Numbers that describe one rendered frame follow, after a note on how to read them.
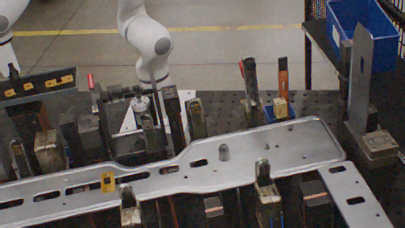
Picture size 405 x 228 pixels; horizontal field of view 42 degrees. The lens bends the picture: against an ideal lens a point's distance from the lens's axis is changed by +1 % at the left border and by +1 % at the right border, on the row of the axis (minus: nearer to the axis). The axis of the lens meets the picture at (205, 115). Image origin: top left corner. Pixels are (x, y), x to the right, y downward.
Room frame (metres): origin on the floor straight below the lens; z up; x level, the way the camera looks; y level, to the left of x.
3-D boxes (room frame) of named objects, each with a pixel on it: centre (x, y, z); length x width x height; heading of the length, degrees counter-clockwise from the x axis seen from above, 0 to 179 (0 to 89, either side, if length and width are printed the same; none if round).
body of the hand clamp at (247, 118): (1.33, -0.15, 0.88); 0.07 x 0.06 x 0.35; 6
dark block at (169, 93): (1.36, 0.10, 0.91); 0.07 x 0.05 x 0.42; 6
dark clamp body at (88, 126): (1.32, 0.35, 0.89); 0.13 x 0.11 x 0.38; 6
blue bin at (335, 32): (1.58, -0.56, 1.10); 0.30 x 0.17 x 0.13; 178
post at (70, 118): (1.33, 0.42, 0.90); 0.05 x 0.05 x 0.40; 6
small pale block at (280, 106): (1.30, -0.23, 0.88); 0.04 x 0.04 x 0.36; 6
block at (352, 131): (1.18, -0.43, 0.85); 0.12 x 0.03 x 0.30; 6
